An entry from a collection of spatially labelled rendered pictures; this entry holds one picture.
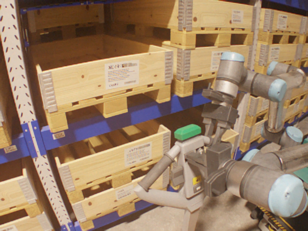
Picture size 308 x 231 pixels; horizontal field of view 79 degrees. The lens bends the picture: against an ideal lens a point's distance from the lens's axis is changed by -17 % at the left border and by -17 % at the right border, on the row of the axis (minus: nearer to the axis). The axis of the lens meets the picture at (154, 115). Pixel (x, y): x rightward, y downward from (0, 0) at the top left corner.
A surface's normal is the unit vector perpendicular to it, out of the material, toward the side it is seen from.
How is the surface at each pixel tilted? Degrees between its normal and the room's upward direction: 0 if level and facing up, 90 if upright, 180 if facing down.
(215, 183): 74
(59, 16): 90
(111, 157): 90
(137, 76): 90
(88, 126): 90
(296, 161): 58
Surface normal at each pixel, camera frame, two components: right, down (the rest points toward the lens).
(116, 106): 0.54, 0.39
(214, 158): -0.84, 0.25
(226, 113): -0.81, -0.25
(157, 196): 0.57, -0.01
